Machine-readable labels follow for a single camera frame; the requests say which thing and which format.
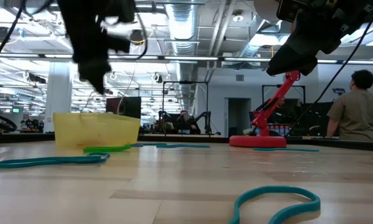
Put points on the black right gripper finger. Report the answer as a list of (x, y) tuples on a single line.
[(293, 60)]

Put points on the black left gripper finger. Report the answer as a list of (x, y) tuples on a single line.
[(96, 74)]

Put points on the green rubber band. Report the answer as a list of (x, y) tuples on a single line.
[(105, 149)]

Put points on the black background robot arm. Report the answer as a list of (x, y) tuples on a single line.
[(207, 121)]

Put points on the yellow translucent plastic bin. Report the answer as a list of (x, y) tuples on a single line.
[(96, 129)]

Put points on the white pillar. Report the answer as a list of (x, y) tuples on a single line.
[(58, 99)]

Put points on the black monitor box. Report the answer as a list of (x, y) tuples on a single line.
[(127, 107)]

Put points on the black cabinets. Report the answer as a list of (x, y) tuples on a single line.
[(314, 118)]

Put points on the row of colourful boxes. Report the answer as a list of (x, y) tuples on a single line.
[(279, 130)]

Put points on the person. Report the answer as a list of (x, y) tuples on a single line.
[(186, 125), (357, 115)]

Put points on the green exit sign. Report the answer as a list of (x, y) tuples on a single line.
[(16, 110)]

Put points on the red articulated desk lamp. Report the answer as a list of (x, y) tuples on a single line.
[(257, 141)]

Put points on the long ceiling light strip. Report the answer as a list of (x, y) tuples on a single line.
[(189, 58)]

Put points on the long teal rubber band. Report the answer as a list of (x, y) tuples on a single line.
[(49, 160)]

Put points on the thick teal rubber band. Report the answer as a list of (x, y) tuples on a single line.
[(310, 205)]

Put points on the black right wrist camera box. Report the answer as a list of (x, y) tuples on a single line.
[(290, 11)]

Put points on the camera on stand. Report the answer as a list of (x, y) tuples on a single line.
[(338, 91)]

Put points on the black metal frame rack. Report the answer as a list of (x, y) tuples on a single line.
[(186, 82)]

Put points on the silver air duct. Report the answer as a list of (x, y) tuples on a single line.
[(182, 25)]

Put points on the black table edge rail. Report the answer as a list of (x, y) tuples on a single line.
[(180, 139)]

